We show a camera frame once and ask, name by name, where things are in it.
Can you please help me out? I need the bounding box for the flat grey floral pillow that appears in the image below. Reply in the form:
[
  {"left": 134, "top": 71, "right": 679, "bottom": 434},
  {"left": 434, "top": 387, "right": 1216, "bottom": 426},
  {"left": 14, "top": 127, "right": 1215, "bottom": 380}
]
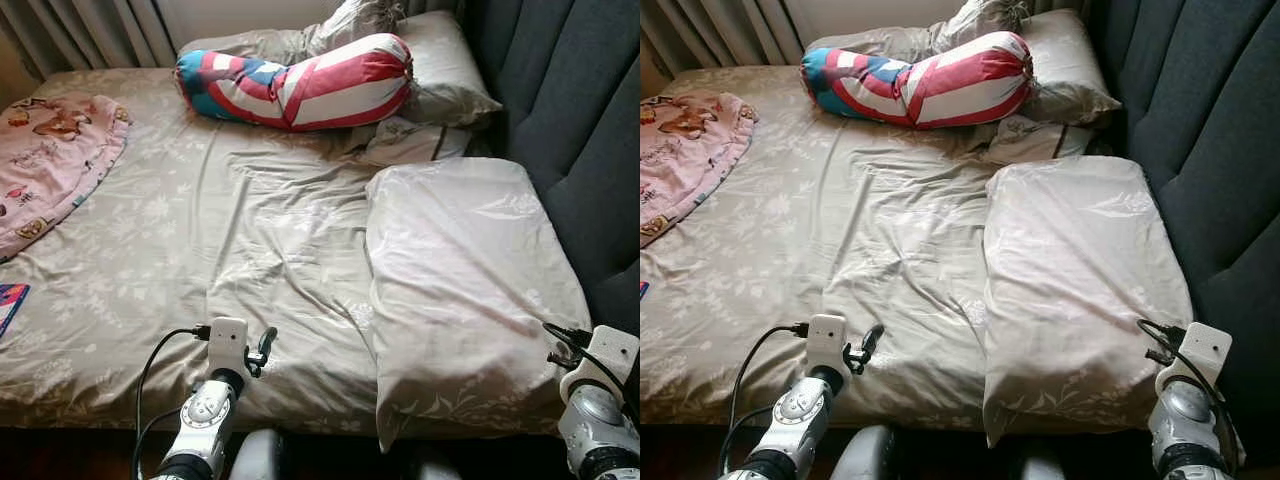
[
  {"left": 335, "top": 115, "right": 473, "bottom": 168},
  {"left": 975, "top": 113, "right": 1096, "bottom": 166}
]

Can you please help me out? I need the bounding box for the red white blue striped bolster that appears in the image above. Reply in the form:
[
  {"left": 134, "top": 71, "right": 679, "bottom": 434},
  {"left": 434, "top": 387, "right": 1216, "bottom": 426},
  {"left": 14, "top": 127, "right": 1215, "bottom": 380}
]
[
  {"left": 175, "top": 33, "right": 414, "bottom": 132},
  {"left": 800, "top": 30, "right": 1036, "bottom": 130}
]

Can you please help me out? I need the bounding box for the large grey floral pillow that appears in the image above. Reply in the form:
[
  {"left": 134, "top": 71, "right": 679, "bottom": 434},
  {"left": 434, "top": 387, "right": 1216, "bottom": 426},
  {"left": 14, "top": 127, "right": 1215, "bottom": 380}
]
[
  {"left": 365, "top": 157, "right": 593, "bottom": 453},
  {"left": 982, "top": 155, "right": 1196, "bottom": 448}
]

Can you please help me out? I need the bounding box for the pink cartoon print blanket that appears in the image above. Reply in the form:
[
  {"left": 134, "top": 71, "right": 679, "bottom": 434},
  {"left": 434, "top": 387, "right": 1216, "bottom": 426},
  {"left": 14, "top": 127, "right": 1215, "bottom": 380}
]
[
  {"left": 640, "top": 92, "right": 759, "bottom": 249},
  {"left": 0, "top": 93, "right": 131, "bottom": 263}
]

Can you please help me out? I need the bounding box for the silver left robot leg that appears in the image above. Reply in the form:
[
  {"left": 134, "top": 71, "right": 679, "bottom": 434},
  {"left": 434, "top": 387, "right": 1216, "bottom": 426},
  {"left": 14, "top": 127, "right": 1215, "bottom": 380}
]
[
  {"left": 230, "top": 428, "right": 291, "bottom": 480},
  {"left": 830, "top": 425, "right": 896, "bottom": 480}
]

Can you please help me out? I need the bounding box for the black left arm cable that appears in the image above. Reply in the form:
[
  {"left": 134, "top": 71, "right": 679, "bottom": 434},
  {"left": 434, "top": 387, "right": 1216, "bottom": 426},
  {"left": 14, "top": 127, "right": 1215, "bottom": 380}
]
[
  {"left": 133, "top": 325, "right": 211, "bottom": 480},
  {"left": 730, "top": 322, "right": 809, "bottom": 480}
]

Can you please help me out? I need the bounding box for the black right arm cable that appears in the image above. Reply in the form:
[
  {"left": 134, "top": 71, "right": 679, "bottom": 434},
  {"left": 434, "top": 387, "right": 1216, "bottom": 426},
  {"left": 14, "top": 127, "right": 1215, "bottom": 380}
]
[
  {"left": 542, "top": 320, "right": 640, "bottom": 421},
  {"left": 1137, "top": 318, "right": 1241, "bottom": 471}
]

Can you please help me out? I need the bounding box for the bed with grey floral sheet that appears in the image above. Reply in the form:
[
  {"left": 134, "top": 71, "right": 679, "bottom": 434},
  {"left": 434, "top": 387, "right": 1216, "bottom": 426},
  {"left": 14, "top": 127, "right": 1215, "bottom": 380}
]
[
  {"left": 640, "top": 65, "right": 1201, "bottom": 436},
  {"left": 0, "top": 65, "right": 601, "bottom": 441}
]

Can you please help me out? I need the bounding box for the crumpled grey floral cloth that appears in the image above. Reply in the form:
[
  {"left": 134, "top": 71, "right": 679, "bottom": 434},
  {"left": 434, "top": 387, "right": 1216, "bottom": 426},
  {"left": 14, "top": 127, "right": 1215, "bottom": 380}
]
[
  {"left": 935, "top": 0, "right": 1031, "bottom": 53},
  {"left": 310, "top": 0, "right": 406, "bottom": 56}
]

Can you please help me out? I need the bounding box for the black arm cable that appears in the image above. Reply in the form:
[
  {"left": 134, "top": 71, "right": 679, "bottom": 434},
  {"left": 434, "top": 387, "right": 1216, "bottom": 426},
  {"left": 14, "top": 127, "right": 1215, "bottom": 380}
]
[
  {"left": 730, "top": 322, "right": 809, "bottom": 480},
  {"left": 133, "top": 325, "right": 211, "bottom": 480},
  {"left": 542, "top": 320, "right": 640, "bottom": 421},
  {"left": 1137, "top": 318, "right": 1241, "bottom": 471}
]

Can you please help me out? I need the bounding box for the dark grey upholstered headboard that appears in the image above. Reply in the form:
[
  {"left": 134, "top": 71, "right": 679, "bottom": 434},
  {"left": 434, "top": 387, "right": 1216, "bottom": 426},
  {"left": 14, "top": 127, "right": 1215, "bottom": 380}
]
[
  {"left": 1085, "top": 0, "right": 1280, "bottom": 441},
  {"left": 465, "top": 0, "right": 640, "bottom": 336}
]

